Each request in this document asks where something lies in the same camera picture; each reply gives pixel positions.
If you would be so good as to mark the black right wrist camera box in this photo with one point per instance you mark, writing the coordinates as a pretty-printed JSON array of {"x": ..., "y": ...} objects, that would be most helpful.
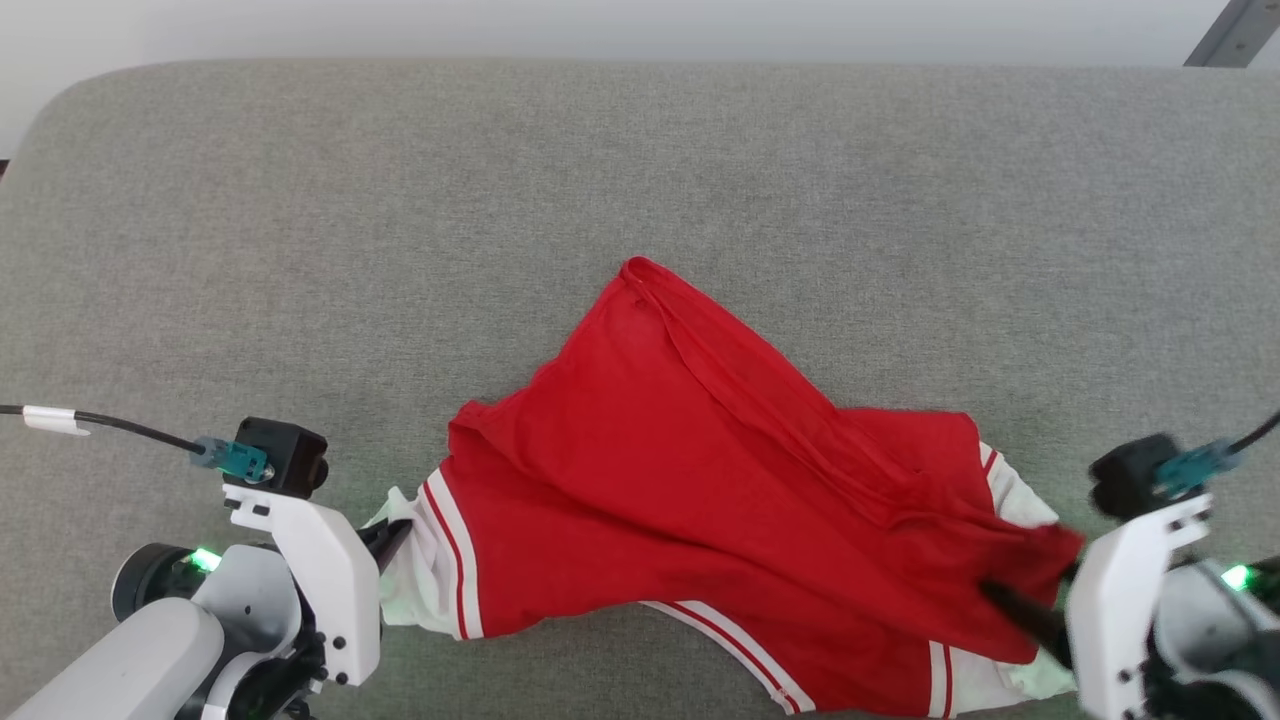
[{"x": 1130, "y": 475}]

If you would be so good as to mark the red garment with white trim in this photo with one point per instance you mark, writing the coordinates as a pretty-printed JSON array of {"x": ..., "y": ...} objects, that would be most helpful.
[{"x": 700, "y": 480}]

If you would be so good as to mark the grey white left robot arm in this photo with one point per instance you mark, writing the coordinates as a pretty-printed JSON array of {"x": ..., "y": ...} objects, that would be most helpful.
[{"x": 140, "y": 640}]

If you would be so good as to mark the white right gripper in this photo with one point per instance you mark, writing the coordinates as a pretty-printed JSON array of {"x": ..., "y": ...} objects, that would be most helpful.
[{"x": 1125, "y": 610}]

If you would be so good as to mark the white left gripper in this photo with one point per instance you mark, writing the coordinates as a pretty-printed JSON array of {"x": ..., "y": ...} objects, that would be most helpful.
[{"x": 325, "y": 580}]

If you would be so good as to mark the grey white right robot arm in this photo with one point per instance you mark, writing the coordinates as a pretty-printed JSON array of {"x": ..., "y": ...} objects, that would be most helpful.
[{"x": 1215, "y": 640}]

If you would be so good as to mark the grey metal post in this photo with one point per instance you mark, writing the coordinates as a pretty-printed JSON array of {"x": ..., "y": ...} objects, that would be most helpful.
[{"x": 1235, "y": 35}]

